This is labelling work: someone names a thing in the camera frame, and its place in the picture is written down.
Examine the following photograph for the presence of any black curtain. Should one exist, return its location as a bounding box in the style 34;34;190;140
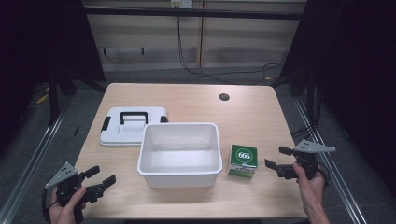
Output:
0;0;106;147
279;0;396;200

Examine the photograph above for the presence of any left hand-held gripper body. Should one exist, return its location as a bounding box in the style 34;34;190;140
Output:
44;161;106;224

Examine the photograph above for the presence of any white plastic storage box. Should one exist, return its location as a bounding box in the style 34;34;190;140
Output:
136;121;223;189

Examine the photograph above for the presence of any metal floor rail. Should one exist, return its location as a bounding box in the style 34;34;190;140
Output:
293;98;370;224
0;102;73;224

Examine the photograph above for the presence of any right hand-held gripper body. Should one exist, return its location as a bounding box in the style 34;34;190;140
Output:
275;138;337;181

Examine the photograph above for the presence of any person's right hand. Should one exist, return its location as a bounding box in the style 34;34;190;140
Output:
291;161;327;218

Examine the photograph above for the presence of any black horizontal frame bar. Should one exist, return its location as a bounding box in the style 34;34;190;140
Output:
83;7;304;21

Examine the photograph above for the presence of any white lid with black handle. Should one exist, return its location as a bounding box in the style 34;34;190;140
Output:
99;105;169;148

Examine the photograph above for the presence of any black cable on floor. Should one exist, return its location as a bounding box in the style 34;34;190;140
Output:
176;15;285;86

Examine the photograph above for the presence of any white wall socket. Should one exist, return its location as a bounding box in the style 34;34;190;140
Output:
170;0;194;9

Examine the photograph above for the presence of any green cardboard box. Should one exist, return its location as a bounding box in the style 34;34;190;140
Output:
227;144;259;179

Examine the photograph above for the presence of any black metal stand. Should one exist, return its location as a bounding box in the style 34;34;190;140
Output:
47;66;61;127

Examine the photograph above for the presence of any yellow floor tape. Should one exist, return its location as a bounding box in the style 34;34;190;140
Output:
35;92;50;105

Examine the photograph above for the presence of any person's left hand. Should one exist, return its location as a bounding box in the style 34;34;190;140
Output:
48;186;87;224

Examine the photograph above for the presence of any right hand-held gripper cable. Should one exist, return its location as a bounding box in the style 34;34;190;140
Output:
317;161;331;191

